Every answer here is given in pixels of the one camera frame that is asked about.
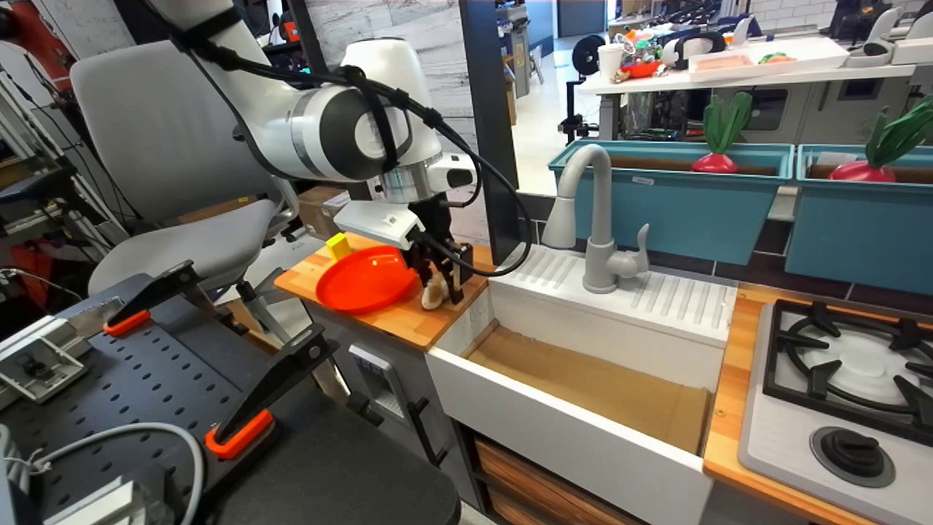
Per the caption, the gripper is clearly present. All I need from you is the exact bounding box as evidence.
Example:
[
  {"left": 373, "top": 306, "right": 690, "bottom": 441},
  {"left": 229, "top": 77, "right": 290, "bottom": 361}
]
[{"left": 405, "top": 192, "right": 475, "bottom": 305}]

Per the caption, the white fluffy object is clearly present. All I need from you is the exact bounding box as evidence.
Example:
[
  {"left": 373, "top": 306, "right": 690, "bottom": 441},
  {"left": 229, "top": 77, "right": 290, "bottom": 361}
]
[{"left": 421, "top": 273, "right": 450, "bottom": 311}]

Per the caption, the orange plate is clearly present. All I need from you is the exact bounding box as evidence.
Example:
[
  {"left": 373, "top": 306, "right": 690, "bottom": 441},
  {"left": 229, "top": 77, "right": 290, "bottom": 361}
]
[{"left": 316, "top": 245, "right": 421, "bottom": 316}]

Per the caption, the cardboard box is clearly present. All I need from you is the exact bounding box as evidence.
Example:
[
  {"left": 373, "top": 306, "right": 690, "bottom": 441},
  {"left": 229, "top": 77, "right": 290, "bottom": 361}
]
[{"left": 297, "top": 185, "right": 352, "bottom": 241}]

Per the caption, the grey toy tap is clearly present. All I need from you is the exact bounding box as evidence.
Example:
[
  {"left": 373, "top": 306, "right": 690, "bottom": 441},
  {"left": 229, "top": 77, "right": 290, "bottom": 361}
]
[{"left": 541, "top": 143, "right": 652, "bottom": 295}]

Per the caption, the white toy sink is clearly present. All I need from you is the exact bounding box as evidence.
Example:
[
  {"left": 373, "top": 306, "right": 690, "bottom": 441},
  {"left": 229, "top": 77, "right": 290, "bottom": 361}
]
[{"left": 426, "top": 244, "right": 739, "bottom": 525}]

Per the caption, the black clamp with orange pad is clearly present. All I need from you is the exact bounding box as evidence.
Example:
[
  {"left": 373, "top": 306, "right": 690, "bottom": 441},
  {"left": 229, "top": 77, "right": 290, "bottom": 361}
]
[
  {"left": 203, "top": 324, "right": 340, "bottom": 461},
  {"left": 104, "top": 260, "right": 206, "bottom": 338}
]

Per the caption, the toy kitchen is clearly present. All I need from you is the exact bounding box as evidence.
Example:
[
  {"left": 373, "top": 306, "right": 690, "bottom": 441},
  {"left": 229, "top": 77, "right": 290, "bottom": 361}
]
[{"left": 275, "top": 139, "right": 933, "bottom": 525}]

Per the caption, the wooden drawer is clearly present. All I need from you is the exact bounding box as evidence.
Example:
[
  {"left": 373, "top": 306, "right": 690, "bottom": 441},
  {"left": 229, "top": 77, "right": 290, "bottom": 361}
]
[{"left": 472, "top": 435, "right": 651, "bottom": 525}]

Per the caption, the teal planter box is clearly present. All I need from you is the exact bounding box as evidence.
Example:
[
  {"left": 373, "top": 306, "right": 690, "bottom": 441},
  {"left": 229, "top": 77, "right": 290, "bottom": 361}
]
[
  {"left": 547, "top": 139, "right": 796, "bottom": 266},
  {"left": 784, "top": 143, "right": 933, "bottom": 297}
]

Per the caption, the white paper cup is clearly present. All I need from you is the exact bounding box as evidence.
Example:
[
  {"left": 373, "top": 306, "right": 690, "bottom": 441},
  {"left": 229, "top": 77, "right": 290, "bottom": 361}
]
[{"left": 597, "top": 43, "right": 627, "bottom": 82}]

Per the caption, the grey office chair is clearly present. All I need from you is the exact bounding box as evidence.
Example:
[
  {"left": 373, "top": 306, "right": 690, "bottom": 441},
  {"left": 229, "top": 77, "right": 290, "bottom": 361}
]
[{"left": 70, "top": 39, "right": 311, "bottom": 345}]

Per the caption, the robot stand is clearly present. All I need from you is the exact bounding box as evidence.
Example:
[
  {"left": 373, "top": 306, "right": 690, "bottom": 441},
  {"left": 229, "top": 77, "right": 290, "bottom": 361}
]
[{"left": 0, "top": 271, "right": 462, "bottom": 525}]

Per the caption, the toy radish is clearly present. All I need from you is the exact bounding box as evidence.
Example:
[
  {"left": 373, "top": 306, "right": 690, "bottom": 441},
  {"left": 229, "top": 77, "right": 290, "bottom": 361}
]
[
  {"left": 828, "top": 98, "right": 933, "bottom": 184},
  {"left": 690, "top": 91, "right": 754, "bottom": 175}
]

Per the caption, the white headset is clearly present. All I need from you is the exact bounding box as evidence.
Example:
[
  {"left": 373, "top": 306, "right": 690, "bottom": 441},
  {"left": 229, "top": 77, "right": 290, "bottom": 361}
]
[{"left": 659, "top": 30, "right": 727, "bottom": 71}]

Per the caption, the white tray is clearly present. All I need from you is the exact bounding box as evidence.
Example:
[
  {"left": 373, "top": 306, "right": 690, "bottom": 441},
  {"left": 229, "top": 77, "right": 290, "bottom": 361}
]
[{"left": 687, "top": 49, "right": 800, "bottom": 82}]

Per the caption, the white table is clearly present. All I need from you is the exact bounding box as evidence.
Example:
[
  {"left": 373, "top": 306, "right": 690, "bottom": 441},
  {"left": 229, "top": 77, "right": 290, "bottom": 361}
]
[{"left": 574, "top": 35, "right": 933, "bottom": 141}]

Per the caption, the black toy burner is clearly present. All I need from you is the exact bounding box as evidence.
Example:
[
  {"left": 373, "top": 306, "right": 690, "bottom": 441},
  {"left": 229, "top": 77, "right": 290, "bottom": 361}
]
[{"left": 761, "top": 298, "right": 933, "bottom": 448}]

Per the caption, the black stove knob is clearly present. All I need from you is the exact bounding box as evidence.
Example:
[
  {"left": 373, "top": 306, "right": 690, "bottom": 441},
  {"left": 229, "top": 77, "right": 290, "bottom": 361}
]
[{"left": 810, "top": 426, "right": 897, "bottom": 489}]

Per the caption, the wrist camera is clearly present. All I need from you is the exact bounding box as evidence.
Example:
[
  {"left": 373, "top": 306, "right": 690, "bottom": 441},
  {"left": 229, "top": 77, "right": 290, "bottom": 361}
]
[{"left": 333, "top": 200, "right": 426, "bottom": 251}]

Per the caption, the black door handle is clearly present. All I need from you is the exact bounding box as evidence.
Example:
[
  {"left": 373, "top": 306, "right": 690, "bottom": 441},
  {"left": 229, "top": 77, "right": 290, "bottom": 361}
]
[{"left": 407, "top": 396, "right": 450, "bottom": 469}]

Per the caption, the grey cable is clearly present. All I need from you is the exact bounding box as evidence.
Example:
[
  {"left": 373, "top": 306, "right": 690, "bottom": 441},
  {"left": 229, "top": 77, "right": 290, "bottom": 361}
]
[{"left": 0, "top": 421, "right": 207, "bottom": 525}]

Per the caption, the grey metal bracket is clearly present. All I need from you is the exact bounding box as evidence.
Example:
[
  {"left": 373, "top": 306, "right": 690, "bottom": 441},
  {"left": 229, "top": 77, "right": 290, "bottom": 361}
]
[{"left": 0, "top": 316, "right": 93, "bottom": 403}]

